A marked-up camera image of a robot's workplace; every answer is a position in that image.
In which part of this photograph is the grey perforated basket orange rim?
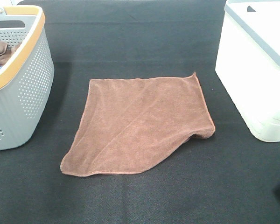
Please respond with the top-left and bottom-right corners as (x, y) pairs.
(0, 5), (54, 150)

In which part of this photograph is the black table cloth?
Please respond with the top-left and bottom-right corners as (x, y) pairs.
(0, 0), (280, 224)

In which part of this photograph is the brown towel in basket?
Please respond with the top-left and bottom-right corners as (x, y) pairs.
(0, 41), (21, 67)

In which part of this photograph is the white basket grey rim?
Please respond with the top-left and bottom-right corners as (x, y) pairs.
(215, 0), (280, 142)

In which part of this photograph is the brown towel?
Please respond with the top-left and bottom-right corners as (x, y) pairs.
(0, 41), (21, 67)
(60, 74), (215, 177)

